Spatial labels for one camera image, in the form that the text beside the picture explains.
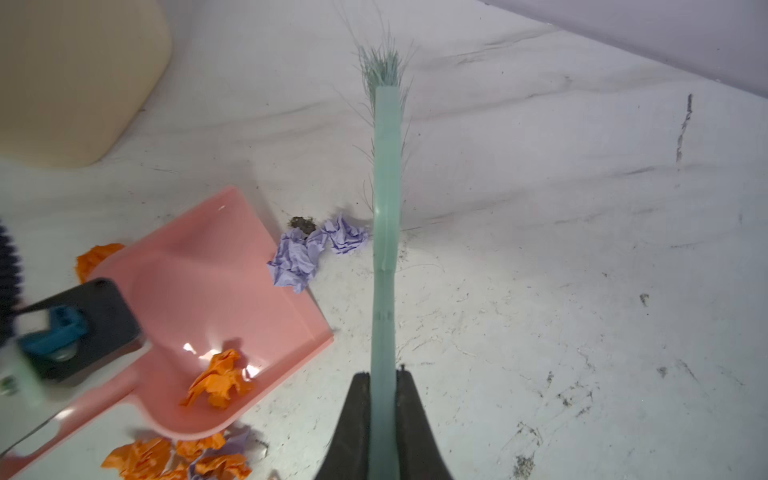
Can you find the green hand brush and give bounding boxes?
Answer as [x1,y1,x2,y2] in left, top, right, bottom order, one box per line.
[353,27,408,479]

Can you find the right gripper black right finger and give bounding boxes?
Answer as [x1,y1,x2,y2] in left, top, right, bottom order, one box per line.
[395,367,453,480]

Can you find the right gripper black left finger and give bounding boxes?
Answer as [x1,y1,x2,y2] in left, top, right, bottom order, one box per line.
[315,372,371,480]

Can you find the orange purple scrap pile centre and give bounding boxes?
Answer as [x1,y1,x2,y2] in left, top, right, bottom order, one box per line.
[100,205,368,477]

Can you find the pink dustpan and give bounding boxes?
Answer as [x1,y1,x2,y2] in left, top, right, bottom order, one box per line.
[1,188,333,479]

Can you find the beige trash bin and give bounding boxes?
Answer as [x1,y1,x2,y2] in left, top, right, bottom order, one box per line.
[1,1,172,168]

